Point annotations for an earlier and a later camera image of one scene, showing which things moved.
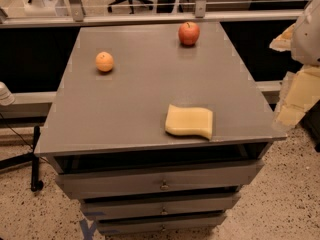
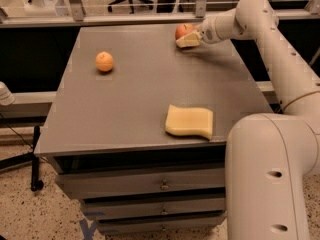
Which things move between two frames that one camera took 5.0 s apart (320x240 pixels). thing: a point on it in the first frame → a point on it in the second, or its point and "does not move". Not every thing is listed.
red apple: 188,33 does not move
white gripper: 308,39 → 209,32
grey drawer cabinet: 159,128 does not move
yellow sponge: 189,121 does not move
